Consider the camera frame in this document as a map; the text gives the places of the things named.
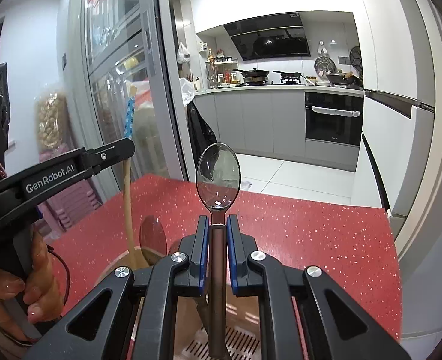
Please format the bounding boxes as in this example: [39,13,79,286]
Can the dark spoon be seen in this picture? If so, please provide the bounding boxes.
[196,142,240,359]
[139,215,167,266]

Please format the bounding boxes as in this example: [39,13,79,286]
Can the blue patterned chopstick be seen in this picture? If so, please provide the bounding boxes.
[124,85,149,271]

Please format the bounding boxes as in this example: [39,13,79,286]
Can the person left hand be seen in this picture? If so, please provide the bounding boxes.
[0,147,65,346]

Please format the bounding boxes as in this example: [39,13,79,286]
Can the pink plastic stools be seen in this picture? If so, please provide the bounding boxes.
[38,180,101,233]

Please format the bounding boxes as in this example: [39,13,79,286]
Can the beige cutlery holder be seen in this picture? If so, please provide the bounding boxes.
[95,257,297,360]

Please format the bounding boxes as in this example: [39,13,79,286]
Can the white refrigerator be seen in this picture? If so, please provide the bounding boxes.
[354,0,435,217]

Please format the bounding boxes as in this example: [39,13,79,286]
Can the black built-in oven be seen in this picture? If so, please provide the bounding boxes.
[305,92,363,146]

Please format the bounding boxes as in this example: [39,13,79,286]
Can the glass sliding door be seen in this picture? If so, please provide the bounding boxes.
[75,0,187,180]

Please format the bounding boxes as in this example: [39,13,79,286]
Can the black wok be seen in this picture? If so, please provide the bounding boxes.
[233,68,270,85]

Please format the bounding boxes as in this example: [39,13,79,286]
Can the black range hood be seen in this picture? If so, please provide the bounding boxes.
[223,12,310,61]

